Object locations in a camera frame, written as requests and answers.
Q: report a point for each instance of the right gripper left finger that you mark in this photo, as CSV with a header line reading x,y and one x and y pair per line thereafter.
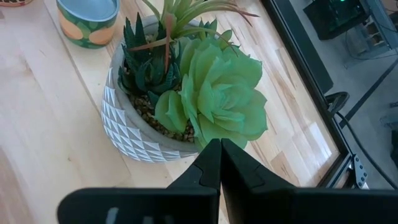
x,y
186,202

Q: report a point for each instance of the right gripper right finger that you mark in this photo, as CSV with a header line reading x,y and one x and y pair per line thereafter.
x,y
280,205

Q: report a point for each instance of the green peach-print can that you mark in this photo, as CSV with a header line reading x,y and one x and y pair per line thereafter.
x,y
87,28

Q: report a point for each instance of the orange circle-pattern can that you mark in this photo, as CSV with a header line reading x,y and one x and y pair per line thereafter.
x,y
12,2

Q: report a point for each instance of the white triangle-pattern plant pot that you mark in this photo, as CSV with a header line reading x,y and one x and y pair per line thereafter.
x,y
124,130

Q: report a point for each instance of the light green rosette succulent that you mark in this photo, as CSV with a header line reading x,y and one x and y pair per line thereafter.
x,y
217,93

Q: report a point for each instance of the dark green spiky succulent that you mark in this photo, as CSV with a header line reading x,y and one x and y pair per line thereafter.
x,y
146,71

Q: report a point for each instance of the thin-leaved grassy air plant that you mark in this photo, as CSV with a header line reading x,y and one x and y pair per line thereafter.
x,y
186,12

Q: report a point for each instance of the grey equipment cart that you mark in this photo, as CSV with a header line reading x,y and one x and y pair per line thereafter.
x,y
373,34

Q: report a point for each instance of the black computer case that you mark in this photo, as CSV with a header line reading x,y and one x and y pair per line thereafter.
x,y
332,15

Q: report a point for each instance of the silver metal corner bracket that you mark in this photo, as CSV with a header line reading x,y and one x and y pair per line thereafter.
x,y
360,171

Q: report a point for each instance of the black aluminium rig frame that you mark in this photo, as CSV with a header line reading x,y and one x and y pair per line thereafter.
x,y
308,62

